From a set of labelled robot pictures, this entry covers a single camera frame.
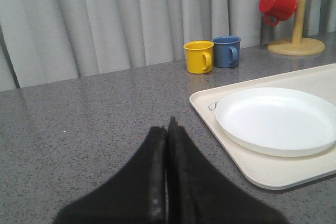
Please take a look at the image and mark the wooden mug tree stand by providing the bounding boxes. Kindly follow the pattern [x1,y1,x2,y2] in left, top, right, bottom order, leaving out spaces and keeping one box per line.
[267,0,325,56]

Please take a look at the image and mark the red enamel mug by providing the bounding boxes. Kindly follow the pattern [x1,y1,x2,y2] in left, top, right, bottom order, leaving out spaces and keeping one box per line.
[259,0,298,26]

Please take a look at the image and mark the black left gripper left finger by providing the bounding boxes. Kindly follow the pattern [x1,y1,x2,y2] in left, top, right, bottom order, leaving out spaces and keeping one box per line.
[54,127,166,223]

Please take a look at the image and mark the blue enamel mug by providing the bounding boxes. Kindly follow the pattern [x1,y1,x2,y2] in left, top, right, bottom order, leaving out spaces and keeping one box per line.
[213,36,241,68]

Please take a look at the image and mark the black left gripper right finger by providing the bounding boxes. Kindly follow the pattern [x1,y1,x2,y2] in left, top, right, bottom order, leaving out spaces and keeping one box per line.
[167,118,287,223]

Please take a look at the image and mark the beige rabbit print tray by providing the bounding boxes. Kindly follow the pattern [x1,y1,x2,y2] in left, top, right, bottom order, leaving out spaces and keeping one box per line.
[190,64,335,190]

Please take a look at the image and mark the yellow enamel mug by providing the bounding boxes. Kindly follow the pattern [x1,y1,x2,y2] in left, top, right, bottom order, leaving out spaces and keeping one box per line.
[184,40,214,74]

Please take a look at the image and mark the white round plate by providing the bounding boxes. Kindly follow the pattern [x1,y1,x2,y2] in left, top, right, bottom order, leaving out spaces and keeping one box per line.
[215,88,335,157]

